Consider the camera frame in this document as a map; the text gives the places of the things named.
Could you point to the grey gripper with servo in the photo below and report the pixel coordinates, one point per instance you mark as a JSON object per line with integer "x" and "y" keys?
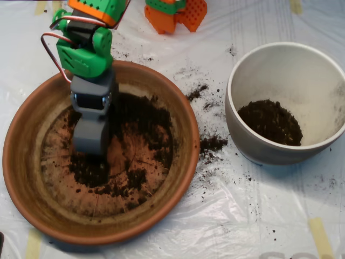
{"x": 91, "y": 103}

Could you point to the dark soil pile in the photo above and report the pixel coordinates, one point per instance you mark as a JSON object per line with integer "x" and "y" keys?
{"x": 143, "y": 116}

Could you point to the dark soil heap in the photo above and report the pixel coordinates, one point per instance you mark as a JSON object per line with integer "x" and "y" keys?
{"x": 272, "y": 126}

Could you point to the terracotta clay saucer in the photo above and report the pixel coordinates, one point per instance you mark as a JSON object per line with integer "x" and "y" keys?
{"x": 24, "y": 162}

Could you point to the large spilled soil clump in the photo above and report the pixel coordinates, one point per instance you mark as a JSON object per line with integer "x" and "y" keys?
{"x": 211, "y": 143}

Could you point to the white ceramic pot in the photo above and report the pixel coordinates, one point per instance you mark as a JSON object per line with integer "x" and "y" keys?
{"x": 242, "y": 145}

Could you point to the beige masking tape strip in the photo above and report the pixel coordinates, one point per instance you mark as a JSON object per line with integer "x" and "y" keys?
{"x": 295, "y": 6}
{"x": 319, "y": 237}
{"x": 40, "y": 8}
{"x": 33, "y": 245}
{"x": 56, "y": 5}

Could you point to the clear plastic cover sheet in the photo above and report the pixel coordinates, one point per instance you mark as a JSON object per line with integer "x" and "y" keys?
{"x": 242, "y": 215}

